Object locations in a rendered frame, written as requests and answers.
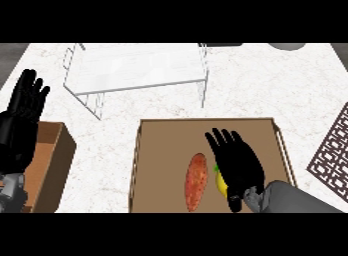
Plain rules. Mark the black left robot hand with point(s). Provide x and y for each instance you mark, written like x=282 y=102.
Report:
x=14 y=126

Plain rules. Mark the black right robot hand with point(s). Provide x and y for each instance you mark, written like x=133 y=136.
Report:
x=237 y=163

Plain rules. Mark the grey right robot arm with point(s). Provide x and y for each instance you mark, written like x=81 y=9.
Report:
x=289 y=200

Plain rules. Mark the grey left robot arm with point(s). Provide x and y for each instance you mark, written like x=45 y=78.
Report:
x=3 y=195

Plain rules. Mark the yellow lemon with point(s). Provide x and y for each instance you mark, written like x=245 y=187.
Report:
x=221 y=185

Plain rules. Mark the brown wooden tray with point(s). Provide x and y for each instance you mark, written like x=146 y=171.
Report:
x=167 y=156

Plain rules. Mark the red speckled oblong vegetable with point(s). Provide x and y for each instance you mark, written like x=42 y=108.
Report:
x=196 y=181

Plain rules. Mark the brown cardboard box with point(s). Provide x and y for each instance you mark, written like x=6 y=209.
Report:
x=48 y=160

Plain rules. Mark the brown lattice placemat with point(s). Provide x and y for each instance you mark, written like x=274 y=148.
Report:
x=336 y=156

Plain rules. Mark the grey round object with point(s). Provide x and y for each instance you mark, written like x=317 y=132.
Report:
x=286 y=46

